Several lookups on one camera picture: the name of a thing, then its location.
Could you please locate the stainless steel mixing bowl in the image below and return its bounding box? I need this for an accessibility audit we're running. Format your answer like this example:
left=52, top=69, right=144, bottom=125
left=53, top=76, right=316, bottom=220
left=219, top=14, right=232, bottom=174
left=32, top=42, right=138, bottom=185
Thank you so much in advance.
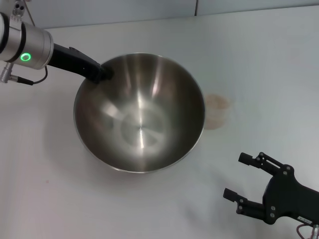
left=73, top=52, right=206, bottom=174

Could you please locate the thin grey cable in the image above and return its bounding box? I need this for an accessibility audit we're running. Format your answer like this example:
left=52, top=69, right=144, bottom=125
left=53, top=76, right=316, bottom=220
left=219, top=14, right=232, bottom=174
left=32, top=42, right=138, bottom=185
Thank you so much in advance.
left=24, top=0, right=35, bottom=27

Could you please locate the wrist cable silver connector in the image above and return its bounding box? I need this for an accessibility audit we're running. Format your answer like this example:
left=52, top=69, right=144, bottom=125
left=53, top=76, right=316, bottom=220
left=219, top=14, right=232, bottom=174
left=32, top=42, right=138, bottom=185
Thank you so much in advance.
left=0, top=62, right=48, bottom=87
left=296, top=223, right=319, bottom=239

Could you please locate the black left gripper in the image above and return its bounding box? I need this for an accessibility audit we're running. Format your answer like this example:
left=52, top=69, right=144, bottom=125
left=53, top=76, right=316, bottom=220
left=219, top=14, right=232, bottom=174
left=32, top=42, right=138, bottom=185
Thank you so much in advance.
left=46, top=43, right=115, bottom=84

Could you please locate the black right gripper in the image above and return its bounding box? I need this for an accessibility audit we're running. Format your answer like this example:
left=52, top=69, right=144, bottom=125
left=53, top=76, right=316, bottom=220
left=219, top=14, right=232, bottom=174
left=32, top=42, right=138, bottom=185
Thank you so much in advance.
left=223, top=151, right=319, bottom=225

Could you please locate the left wrist cable silver connector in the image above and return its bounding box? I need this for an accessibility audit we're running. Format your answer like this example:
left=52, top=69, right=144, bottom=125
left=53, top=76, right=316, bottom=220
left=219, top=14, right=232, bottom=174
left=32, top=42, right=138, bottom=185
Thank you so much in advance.
left=0, top=62, right=48, bottom=87

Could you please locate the right wrist cable silver connector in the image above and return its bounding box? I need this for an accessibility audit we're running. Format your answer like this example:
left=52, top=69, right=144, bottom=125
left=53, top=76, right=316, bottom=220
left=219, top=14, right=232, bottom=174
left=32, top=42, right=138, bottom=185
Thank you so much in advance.
left=296, top=223, right=319, bottom=239

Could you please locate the silver mounting bracket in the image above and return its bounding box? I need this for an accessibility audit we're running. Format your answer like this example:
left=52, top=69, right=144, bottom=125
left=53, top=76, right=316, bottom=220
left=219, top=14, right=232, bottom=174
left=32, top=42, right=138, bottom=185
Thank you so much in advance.
left=11, top=0, right=25, bottom=23

